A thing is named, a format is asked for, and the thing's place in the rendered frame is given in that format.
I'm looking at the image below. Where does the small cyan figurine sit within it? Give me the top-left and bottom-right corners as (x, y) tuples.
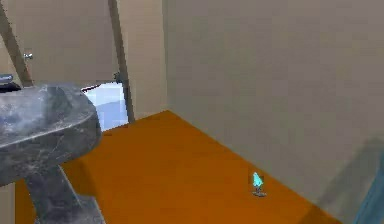
(251, 171), (268, 198)

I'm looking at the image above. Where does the chrome sink tap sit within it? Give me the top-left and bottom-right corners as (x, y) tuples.
(0, 73), (22, 94)

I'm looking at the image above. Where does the beige room door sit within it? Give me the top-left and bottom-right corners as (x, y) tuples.
(0, 0), (136, 124)

